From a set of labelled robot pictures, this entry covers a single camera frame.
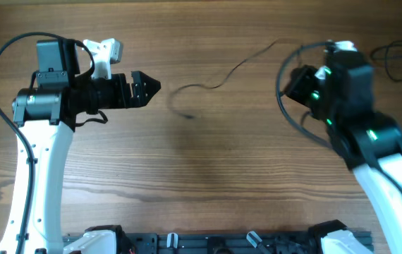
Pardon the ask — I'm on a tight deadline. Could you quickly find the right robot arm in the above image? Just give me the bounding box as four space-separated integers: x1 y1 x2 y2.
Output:
275 41 402 253

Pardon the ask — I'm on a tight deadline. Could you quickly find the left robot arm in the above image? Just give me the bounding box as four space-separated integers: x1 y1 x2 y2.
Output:
0 33 161 253

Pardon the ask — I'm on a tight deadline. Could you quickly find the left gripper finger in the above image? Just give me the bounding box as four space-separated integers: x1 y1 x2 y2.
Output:
131 71 161 97
130 93 152 107

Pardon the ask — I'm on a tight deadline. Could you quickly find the right camera black cable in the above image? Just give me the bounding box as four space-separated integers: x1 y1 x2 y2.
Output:
275 41 402 230

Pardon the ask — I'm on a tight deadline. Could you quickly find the left camera black cable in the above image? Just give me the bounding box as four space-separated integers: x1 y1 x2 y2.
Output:
0 31 96 254

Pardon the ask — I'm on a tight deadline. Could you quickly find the camera black cable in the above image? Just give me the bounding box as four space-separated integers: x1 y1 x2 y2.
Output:
0 31 96 254
275 41 402 230

